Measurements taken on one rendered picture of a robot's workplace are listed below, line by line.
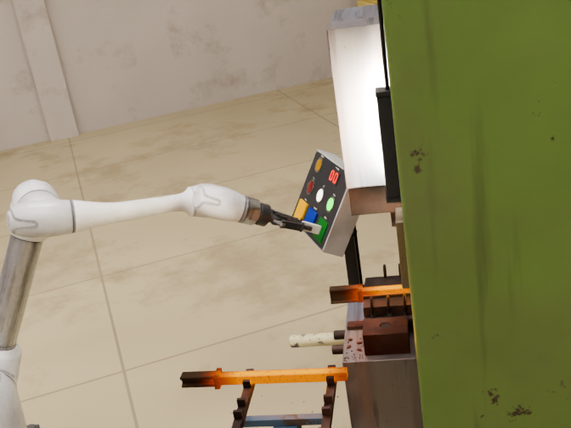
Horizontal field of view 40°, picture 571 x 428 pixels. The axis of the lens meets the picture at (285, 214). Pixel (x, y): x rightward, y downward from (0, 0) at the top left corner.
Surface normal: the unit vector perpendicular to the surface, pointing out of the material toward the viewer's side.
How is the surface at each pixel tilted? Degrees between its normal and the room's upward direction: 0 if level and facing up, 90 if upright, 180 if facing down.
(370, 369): 90
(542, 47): 90
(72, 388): 0
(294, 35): 90
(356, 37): 90
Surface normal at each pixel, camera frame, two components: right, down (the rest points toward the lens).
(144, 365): -0.15, -0.91
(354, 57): -0.12, 0.39
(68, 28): 0.31, 0.32
